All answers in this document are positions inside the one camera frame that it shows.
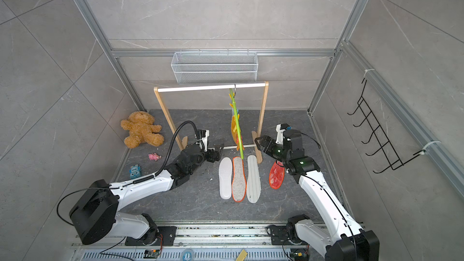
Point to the white foam insole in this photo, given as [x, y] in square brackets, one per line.
[225, 178]

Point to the wooden clothes rack frame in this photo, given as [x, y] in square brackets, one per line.
[217, 121]

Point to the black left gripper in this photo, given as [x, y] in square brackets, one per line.
[212, 158]

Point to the brown teddy bear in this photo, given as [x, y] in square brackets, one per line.
[142, 129]

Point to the green round clip hanger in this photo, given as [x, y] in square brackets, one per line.
[240, 146]

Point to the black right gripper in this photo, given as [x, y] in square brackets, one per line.
[268, 142]

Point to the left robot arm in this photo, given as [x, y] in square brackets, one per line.
[97, 214]

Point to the yellow fuzzy insole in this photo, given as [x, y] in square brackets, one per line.
[234, 131]

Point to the red orange-edged insole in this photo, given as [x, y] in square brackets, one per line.
[276, 175]

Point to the grey felt orange-edged insole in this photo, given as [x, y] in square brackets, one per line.
[239, 184]

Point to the white wire mesh basket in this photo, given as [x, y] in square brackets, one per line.
[215, 67]

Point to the pink pig toy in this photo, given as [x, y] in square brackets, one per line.
[154, 157]

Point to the grey striped insole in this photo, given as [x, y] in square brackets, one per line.
[253, 186]

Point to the teal robot toy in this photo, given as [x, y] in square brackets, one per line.
[135, 172]

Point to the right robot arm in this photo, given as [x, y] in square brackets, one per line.
[343, 239]

